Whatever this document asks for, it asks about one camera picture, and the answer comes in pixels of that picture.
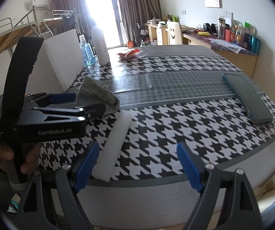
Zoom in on red snack packet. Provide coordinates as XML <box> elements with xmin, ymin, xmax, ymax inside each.
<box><xmin>117</xmin><ymin>49</ymin><xmax>142</xmax><ymax>61</ymax></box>

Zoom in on wooden desk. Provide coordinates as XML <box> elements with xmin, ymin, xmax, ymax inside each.
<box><xmin>144</xmin><ymin>23</ymin><xmax>258</xmax><ymax>78</ymax></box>

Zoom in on white foam sheet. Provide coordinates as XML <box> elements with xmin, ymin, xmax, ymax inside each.
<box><xmin>92</xmin><ymin>111</ymin><xmax>133</xmax><ymax>183</ymax></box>

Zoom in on grey sock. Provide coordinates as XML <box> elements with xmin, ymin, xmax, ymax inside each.
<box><xmin>75</xmin><ymin>77</ymin><xmax>120</xmax><ymax>115</ymax></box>

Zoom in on smiley wooden chair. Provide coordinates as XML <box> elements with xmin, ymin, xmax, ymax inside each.
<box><xmin>167</xmin><ymin>21</ymin><xmax>183</xmax><ymax>45</ymax></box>

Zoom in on brown left curtain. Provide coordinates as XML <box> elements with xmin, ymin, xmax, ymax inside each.
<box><xmin>51</xmin><ymin>0</ymin><xmax>92</xmax><ymax>39</ymax></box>

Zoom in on metal bunk bed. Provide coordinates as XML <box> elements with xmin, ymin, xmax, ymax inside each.
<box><xmin>0</xmin><ymin>5</ymin><xmax>75</xmax><ymax>54</ymax></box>

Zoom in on teal bottle on desk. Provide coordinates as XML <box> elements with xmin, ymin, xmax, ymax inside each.
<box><xmin>251</xmin><ymin>35</ymin><xmax>261</xmax><ymax>56</ymax></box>

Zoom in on papers on desk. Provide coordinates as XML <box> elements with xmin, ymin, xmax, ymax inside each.
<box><xmin>210</xmin><ymin>39</ymin><xmax>244</xmax><ymax>54</ymax></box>

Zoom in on white foam box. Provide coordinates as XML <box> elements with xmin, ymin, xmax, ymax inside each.
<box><xmin>27</xmin><ymin>30</ymin><xmax>83</xmax><ymax>94</ymax></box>

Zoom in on brown right curtain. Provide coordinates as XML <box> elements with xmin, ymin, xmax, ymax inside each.
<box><xmin>119</xmin><ymin>0</ymin><xmax>161</xmax><ymax>41</ymax></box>

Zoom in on houndstooth tablecloth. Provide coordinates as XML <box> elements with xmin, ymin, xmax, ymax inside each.
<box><xmin>70</xmin><ymin>56</ymin><xmax>275</xmax><ymax>181</ymax></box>

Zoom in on blue sanitizer bottle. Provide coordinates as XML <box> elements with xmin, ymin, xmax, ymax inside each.
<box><xmin>79</xmin><ymin>35</ymin><xmax>96</xmax><ymax>69</ymax></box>

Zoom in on wall air conditioner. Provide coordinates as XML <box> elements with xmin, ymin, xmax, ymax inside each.
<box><xmin>27</xmin><ymin>0</ymin><xmax>49</xmax><ymax>10</ymax></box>

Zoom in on yellow object on desk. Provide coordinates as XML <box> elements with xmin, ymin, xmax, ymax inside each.
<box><xmin>198</xmin><ymin>31</ymin><xmax>211</xmax><ymax>36</ymax></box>

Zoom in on brown curtain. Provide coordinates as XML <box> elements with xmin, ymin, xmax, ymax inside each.
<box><xmin>51</xmin><ymin>0</ymin><xmax>92</xmax><ymax>39</ymax></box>
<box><xmin>119</xmin><ymin>0</ymin><xmax>161</xmax><ymax>41</ymax></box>

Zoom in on dark green smartphone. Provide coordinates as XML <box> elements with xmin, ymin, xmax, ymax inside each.
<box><xmin>222</xmin><ymin>73</ymin><xmax>273</xmax><ymax>125</ymax></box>

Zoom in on balcony glass door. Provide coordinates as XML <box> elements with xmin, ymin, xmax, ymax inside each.
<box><xmin>86</xmin><ymin>0</ymin><xmax>127</xmax><ymax>49</ymax></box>

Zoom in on white pump lotion bottle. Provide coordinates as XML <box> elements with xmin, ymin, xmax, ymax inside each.
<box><xmin>91</xmin><ymin>24</ymin><xmax>110</xmax><ymax>66</ymax></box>

